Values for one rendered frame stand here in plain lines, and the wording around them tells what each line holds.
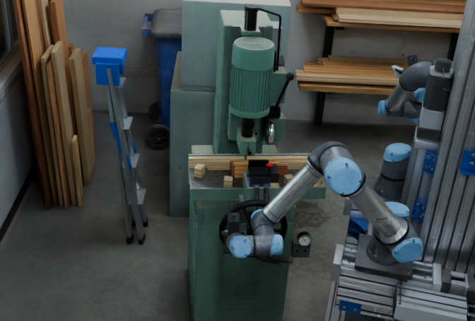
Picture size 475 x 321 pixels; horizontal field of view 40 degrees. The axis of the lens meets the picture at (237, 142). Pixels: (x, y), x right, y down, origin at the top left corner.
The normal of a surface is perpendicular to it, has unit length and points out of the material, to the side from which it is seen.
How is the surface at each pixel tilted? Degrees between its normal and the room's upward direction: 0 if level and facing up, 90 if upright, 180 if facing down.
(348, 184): 84
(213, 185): 0
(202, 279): 90
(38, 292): 0
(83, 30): 90
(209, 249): 90
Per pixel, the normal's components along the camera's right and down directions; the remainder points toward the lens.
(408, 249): 0.19, 0.56
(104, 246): 0.06, -0.88
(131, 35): 0.01, 0.48
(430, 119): -0.24, 0.45
